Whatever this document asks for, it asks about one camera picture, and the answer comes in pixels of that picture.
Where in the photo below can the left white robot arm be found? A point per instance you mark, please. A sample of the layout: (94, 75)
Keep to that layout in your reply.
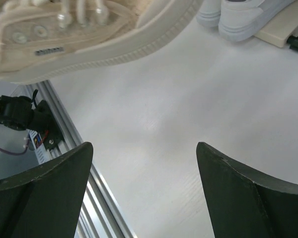
(23, 113)

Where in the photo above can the beige black-framed shoe shelf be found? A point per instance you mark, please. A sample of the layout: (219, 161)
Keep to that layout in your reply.
(280, 34)

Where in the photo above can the white sneaker one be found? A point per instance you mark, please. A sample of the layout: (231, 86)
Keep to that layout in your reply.
(209, 14)
(241, 19)

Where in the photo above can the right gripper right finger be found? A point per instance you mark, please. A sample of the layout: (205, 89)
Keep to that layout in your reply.
(244, 202)

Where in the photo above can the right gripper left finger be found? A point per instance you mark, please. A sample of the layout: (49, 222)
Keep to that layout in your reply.
(45, 201)

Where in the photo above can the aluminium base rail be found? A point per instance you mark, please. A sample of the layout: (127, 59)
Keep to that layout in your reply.
(100, 215)

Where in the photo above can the perforated grey cable duct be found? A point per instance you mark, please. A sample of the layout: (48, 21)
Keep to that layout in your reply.
(41, 153)

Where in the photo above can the beige sneaker one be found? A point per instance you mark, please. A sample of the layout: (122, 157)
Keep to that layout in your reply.
(42, 39)

